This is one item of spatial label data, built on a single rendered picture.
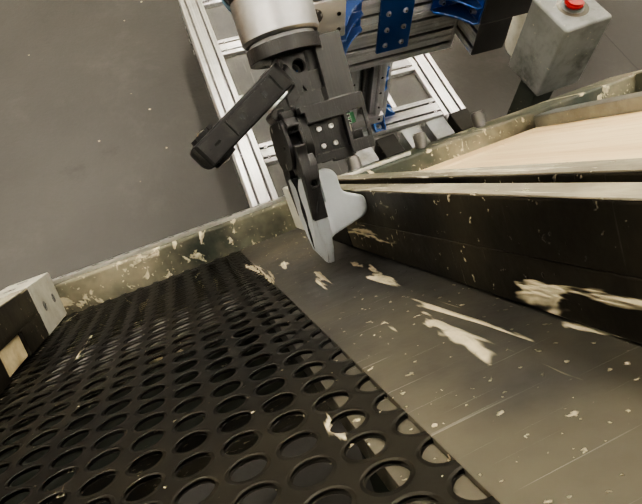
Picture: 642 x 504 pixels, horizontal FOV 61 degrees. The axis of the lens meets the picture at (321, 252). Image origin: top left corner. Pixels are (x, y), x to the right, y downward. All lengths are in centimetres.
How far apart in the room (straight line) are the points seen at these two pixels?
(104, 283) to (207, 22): 166
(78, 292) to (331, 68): 56
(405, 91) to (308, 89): 161
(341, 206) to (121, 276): 48
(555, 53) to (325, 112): 88
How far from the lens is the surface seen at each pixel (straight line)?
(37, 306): 81
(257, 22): 51
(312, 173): 49
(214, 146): 50
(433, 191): 40
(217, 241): 90
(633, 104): 95
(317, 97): 53
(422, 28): 149
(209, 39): 234
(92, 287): 92
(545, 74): 136
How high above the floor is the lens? 166
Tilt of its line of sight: 60 degrees down
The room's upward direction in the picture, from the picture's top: straight up
